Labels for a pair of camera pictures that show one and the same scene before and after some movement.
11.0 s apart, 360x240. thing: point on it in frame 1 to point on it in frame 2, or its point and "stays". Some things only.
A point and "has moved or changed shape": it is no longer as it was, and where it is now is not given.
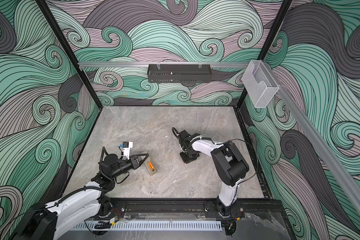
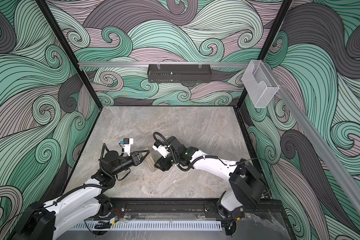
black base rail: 190,209 stays
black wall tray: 179,73 stays
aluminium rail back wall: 112,64 stays
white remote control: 150,167 has moved or changed shape
